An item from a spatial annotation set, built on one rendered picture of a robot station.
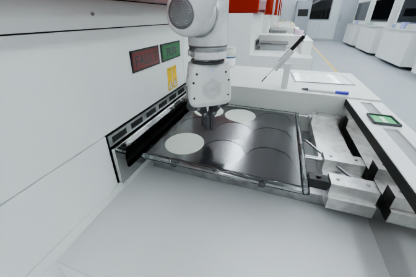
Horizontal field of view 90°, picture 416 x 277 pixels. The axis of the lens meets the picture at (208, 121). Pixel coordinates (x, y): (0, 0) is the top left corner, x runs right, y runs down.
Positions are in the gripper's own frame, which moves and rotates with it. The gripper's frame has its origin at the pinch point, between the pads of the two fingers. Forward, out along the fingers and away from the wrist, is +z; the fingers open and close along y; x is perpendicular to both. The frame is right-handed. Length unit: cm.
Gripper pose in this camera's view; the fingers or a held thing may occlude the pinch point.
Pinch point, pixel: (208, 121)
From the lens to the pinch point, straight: 52.9
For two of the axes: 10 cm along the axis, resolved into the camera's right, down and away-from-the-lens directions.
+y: 9.5, -1.5, 2.9
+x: -3.3, -4.3, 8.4
